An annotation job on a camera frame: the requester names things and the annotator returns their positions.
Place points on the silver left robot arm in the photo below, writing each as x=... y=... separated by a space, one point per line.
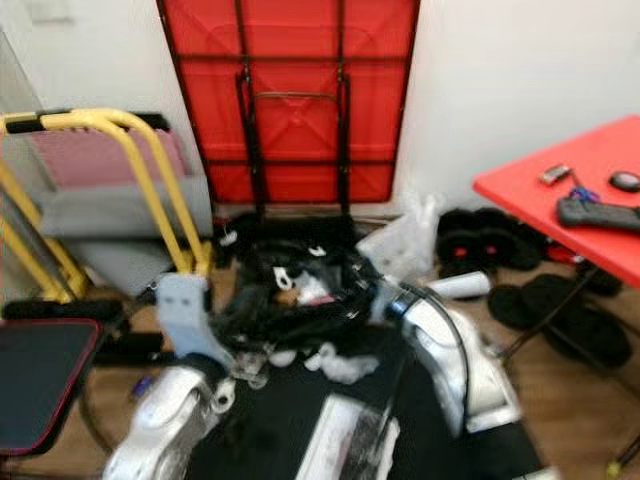
x=160 y=430

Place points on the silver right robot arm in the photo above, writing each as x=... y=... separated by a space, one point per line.
x=460 y=360

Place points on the black floor mat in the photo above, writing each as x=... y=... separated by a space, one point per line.
x=280 y=445

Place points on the short black bench pad red trim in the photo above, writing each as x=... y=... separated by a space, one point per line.
x=45 y=385

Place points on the pink foam mat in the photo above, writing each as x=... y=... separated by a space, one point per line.
x=70 y=160

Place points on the small blue packet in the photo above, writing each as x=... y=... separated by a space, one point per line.
x=142 y=384

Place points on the black bin bag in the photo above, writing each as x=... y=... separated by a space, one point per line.
x=260 y=245

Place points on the red white wrapper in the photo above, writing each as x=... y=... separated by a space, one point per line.
x=315 y=290

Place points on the white tissue wad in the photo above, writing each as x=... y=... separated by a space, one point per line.
x=345 y=365

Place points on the folded red table black legs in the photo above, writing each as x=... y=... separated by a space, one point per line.
x=380 y=120

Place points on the clear plastic bag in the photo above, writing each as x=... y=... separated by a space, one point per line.
x=420 y=215

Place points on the black dumbbell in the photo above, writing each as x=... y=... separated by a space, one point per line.
x=490 y=240

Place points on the black weight plate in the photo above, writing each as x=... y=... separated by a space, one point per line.
x=510 y=307
x=585 y=325

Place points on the small silver gadget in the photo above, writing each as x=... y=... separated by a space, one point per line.
x=556 y=174

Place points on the red plastic table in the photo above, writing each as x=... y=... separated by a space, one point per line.
x=600 y=150

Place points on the black computer mouse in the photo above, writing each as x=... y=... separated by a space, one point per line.
x=625 y=181

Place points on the black bench frame with rollers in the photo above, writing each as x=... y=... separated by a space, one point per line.
x=50 y=310

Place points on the yellow tube frame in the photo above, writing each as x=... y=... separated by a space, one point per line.
x=60 y=121

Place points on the white wall plate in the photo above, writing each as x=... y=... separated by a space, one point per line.
x=50 y=10

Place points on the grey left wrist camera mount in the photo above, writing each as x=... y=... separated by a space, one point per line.
x=188 y=312

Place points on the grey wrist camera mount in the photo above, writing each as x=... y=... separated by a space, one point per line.
x=188 y=312
x=385 y=265

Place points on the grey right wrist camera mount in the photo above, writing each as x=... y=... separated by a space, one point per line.
x=385 y=265

